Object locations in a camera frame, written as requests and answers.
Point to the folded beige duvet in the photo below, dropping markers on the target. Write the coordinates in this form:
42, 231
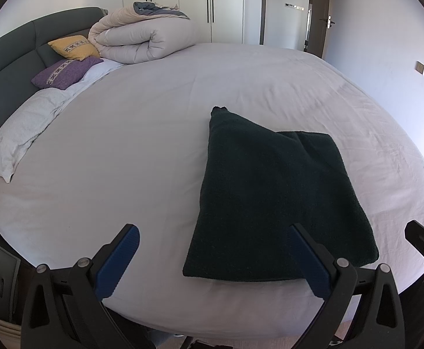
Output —
143, 36

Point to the cream wardrobe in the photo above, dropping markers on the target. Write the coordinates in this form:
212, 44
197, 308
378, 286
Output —
193, 7

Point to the dark grey bed headboard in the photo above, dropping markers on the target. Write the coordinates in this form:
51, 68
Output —
12, 54

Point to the dark wooden door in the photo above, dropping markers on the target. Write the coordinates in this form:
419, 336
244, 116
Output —
321, 7

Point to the bed with white sheet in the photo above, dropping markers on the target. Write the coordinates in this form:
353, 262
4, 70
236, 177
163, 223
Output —
124, 145

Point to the wide wall switch panel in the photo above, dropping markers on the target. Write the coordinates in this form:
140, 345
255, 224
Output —
294, 6

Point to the purple patterned cushion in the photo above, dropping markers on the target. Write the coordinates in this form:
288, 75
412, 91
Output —
64, 72

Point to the brass wall switch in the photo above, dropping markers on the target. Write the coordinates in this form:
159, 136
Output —
420, 67

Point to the yellow patterned cushion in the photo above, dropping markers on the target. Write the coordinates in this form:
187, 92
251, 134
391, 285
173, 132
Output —
74, 46

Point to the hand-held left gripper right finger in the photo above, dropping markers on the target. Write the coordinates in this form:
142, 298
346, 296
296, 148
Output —
308, 261

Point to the dark green towel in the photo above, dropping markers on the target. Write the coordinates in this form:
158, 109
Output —
270, 189

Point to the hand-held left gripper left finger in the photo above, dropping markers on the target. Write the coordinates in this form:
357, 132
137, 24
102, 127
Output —
119, 261

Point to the white pillow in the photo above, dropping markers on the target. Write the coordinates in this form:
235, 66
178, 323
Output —
26, 127

